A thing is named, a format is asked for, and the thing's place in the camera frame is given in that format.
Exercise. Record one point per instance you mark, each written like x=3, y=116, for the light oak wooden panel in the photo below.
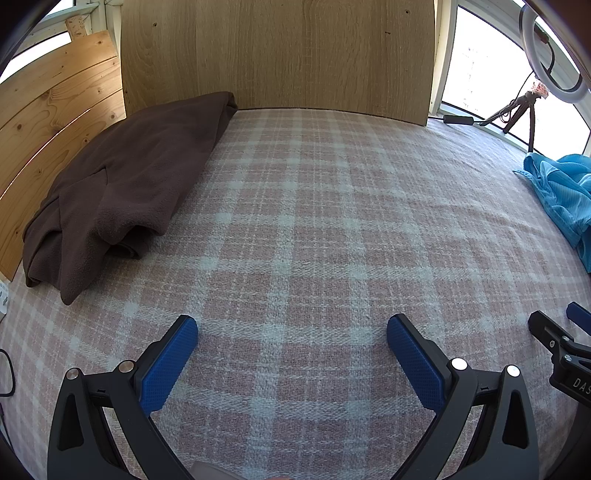
x=277, y=55

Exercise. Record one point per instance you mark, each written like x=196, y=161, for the pink plaid blanket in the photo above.
x=323, y=230

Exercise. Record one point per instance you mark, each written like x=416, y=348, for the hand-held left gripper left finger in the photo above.
x=168, y=364

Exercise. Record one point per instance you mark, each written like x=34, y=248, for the brown tripod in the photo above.
x=531, y=124

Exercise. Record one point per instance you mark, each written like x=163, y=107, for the brown folded fleece garment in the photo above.
x=124, y=184

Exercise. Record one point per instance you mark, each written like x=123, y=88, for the white wall socket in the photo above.
x=3, y=300

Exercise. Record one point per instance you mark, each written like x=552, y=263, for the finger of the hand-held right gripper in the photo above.
x=549, y=332
x=581, y=316

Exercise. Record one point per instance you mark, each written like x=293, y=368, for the pine slat headboard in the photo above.
x=55, y=115

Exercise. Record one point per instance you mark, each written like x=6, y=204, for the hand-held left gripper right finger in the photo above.
x=415, y=364

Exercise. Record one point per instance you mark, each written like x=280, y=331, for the light blue striped garment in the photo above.
x=568, y=194

